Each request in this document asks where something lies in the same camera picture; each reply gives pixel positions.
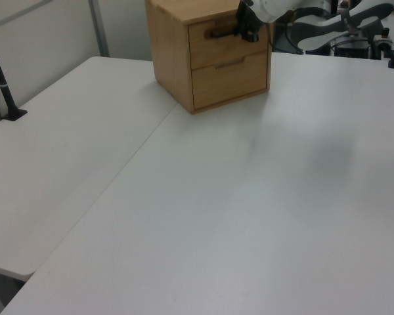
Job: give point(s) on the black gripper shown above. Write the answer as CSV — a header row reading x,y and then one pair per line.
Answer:
x,y
247,18

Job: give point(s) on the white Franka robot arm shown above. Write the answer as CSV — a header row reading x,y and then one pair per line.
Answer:
x,y
272,8

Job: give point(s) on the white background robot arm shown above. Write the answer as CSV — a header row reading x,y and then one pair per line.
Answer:
x,y
318,29

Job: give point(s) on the wooden drawer with notch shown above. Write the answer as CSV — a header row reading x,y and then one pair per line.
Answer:
x,y
231,82

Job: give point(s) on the light wooden drawer cabinet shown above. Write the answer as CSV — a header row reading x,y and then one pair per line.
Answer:
x,y
169,49

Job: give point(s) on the black camera pole with base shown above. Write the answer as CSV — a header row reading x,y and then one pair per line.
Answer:
x,y
1,82

